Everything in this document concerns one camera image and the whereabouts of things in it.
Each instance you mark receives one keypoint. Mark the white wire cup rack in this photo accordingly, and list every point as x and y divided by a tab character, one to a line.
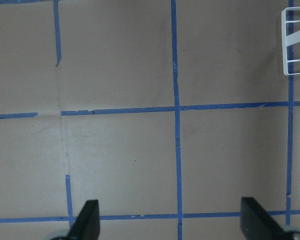
289	40

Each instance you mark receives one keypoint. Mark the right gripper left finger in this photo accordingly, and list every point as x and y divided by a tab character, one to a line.
87	225

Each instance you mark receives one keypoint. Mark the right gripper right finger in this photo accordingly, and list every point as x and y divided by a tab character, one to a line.
257	224

